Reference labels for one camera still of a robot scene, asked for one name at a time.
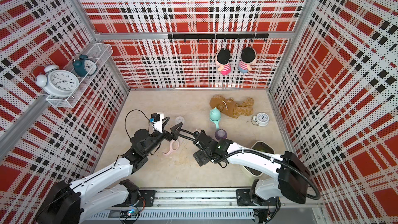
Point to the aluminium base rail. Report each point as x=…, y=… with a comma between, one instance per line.
x=199, y=203

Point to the brown plush toy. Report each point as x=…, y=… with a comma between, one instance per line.
x=232, y=108

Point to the small white alarm clock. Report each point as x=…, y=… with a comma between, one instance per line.
x=260, y=119

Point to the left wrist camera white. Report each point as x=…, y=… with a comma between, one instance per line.
x=156, y=121

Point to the teal alarm clock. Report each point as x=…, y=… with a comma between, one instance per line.
x=83, y=66

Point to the large white alarm clock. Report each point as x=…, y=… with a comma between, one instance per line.
x=57, y=82

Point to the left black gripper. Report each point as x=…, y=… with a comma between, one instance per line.
x=173, y=135

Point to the doll with striped shirt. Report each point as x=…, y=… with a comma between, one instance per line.
x=247, y=59

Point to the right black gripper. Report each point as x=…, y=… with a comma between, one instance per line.
x=199, y=158

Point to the black hook rail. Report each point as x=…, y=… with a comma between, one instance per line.
x=212, y=36

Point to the clear baby bottle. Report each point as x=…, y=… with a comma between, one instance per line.
x=179, y=120

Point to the white wire wall shelf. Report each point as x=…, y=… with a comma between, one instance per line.
x=99, y=53

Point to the pink bottle handle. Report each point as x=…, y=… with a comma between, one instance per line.
x=173, y=147

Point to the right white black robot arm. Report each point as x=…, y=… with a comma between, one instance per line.
x=288, y=177

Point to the green circuit board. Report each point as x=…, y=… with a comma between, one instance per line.
x=129, y=214

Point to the doll with pink dress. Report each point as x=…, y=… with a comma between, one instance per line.
x=223, y=61

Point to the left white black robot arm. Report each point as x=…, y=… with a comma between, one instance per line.
x=73, y=203

